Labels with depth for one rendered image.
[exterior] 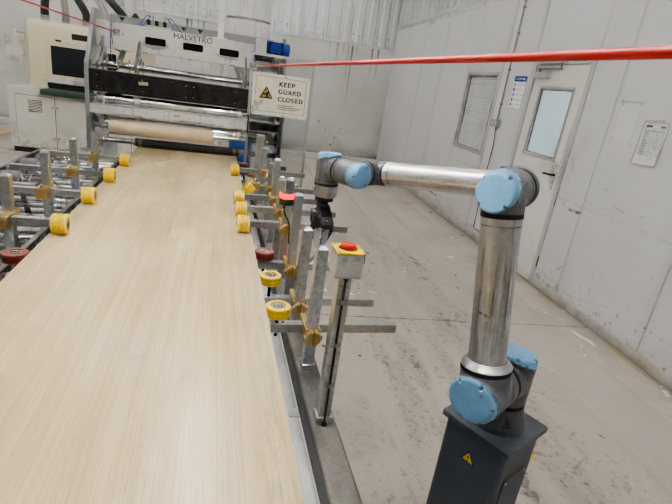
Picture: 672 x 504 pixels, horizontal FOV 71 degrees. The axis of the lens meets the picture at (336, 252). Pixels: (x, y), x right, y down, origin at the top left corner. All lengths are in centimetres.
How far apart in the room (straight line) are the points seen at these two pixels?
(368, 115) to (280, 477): 1014
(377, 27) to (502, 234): 972
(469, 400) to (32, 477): 107
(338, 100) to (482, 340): 951
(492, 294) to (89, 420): 102
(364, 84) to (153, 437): 1008
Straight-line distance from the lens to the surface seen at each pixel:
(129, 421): 110
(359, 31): 1079
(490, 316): 141
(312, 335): 152
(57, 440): 109
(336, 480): 127
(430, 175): 162
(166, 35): 442
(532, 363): 163
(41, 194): 256
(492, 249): 136
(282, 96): 412
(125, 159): 343
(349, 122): 1077
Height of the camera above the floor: 160
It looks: 19 degrees down
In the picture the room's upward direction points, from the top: 8 degrees clockwise
